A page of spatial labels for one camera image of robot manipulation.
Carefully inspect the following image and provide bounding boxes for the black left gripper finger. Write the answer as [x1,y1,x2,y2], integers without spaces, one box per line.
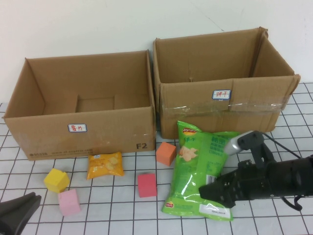
[0,193,43,235]
[0,192,36,217]

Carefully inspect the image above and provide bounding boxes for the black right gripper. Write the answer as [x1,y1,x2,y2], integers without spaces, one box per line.
[199,159,269,209]

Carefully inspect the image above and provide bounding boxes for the green potato chips bag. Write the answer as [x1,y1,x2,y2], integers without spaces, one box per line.
[161,120,242,222]

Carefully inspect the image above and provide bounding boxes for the orange cracker snack packet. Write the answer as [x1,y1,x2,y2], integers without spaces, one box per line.
[86,151,125,181]

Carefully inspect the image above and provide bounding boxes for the yellow foam cube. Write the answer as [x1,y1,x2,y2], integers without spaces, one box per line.
[43,168,71,193]

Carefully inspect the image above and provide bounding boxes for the pink foam cube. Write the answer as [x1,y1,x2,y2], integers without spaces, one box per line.
[58,188,81,216]

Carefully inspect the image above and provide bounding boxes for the orange foam cube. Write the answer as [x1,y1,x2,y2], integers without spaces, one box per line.
[156,141,177,167]

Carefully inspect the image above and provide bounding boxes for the red foam cube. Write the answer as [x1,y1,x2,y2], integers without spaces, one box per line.
[137,173,157,198]

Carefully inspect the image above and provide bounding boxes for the cardboard box with clear tape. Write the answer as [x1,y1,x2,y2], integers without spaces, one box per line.
[153,26,301,140]

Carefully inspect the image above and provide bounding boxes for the cardboard box printed F2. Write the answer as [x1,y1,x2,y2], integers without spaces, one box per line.
[2,49,157,162]

